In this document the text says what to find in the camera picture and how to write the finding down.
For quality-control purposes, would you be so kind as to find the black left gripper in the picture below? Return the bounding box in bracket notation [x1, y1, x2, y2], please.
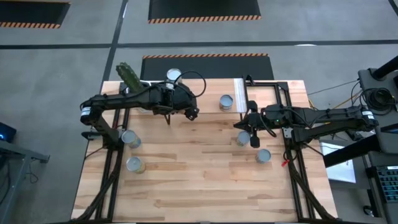
[151, 81, 200, 122]

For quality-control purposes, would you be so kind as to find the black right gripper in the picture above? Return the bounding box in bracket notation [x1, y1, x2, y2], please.
[233, 100, 271, 149]

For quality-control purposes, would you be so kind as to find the mixed fruit label tin can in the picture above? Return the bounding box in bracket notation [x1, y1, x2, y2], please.
[235, 130, 252, 147]

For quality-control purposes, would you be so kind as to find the orange label tin can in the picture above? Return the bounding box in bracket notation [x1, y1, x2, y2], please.
[218, 94, 234, 112]

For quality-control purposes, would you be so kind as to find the carrot label tin can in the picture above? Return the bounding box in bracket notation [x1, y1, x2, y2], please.
[255, 148, 272, 165]

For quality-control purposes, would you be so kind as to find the cherries label tin can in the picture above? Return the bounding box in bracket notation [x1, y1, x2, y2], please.
[120, 129, 142, 149]

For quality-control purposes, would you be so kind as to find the wooden shelf with black legs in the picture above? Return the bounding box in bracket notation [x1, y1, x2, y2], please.
[161, 76, 251, 125]

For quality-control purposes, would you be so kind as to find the green cactus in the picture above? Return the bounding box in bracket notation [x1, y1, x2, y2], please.
[116, 62, 146, 93]

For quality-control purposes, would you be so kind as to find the black mat with striped edge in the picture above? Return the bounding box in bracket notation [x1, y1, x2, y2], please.
[0, 0, 72, 29]
[140, 53, 275, 81]
[148, 0, 262, 25]

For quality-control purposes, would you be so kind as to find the white paper sheet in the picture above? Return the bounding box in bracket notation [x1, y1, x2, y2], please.
[319, 141, 358, 184]

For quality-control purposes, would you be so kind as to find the black support beam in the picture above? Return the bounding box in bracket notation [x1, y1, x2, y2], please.
[323, 133, 385, 169]

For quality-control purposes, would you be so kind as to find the grey equipment cart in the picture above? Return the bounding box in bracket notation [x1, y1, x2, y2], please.
[357, 55, 398, 156]

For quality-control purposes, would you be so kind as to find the black keyboard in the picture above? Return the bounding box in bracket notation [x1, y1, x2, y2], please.
[374, 165, 398, 203]

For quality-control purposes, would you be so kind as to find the grey metal desk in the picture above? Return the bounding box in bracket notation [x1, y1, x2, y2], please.
[0, 139, 50, 224]

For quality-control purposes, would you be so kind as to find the black device with blue light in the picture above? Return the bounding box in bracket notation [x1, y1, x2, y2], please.
[0, 121, 17, 143]

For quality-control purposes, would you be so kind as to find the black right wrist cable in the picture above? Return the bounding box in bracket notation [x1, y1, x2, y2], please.
[262, 119, 278, 139]

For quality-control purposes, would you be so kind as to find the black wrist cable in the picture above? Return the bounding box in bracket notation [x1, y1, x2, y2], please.
[262, 119, 278, 139]
[174, 70, 207, 99]

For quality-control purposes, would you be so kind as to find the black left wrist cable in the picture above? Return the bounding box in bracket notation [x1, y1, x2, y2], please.
[174, 70, 207, 99]

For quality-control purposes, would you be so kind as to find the black aluminium rig frame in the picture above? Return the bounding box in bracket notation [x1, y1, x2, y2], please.
[72, 79, 338, 223]

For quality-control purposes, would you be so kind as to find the coiled black cable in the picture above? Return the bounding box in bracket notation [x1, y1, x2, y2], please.
[360, 87, 398, 116]

